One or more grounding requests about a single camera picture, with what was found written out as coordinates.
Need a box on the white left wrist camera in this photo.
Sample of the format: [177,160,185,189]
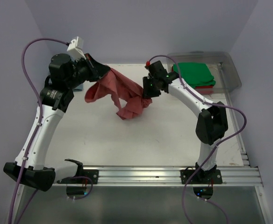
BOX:
[67,36,86,61]

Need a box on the red folded t shirt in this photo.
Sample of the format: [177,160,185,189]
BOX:
[195,85,214,95]

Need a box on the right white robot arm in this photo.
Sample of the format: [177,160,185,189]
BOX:
[143,61,228,185]

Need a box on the aluminium mounting rail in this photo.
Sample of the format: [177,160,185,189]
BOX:
[84,166,263,187]

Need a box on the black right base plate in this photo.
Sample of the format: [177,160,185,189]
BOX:
[180,169,223,185]

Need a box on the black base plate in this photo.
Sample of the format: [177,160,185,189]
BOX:
[57,169,99,184]
[180,169,223,185]

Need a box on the clear plastic bin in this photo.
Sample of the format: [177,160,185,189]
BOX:
[169,51,242,93]

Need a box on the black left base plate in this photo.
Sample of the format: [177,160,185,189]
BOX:
[57,169,99,184]

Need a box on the green folded t shirt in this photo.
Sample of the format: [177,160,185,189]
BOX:
[178,63,216,88]

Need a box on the blue folded t shirt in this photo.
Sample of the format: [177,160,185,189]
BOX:
[73,84,83,92]

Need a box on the salmon pink t shirt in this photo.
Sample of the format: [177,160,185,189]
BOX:
[85,68,152,120]

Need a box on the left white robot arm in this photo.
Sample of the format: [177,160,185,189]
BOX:
[3,54,110,191]

